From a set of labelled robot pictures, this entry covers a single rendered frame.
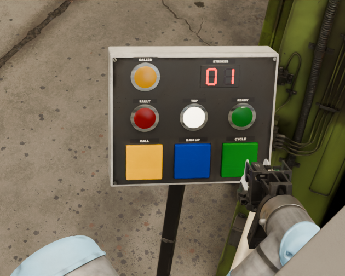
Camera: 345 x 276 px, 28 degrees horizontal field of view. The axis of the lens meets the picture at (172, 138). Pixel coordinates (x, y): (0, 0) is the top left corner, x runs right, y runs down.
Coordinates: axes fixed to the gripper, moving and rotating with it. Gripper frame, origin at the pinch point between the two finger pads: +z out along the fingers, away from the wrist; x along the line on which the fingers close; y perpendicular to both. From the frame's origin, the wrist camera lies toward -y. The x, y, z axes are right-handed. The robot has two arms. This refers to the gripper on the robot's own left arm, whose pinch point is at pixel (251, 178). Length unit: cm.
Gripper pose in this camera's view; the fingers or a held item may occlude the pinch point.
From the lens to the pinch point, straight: 135.5
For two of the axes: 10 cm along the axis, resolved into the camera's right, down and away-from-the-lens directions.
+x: -9.9, 0.2, -1.3
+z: -1.3, -3.3, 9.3
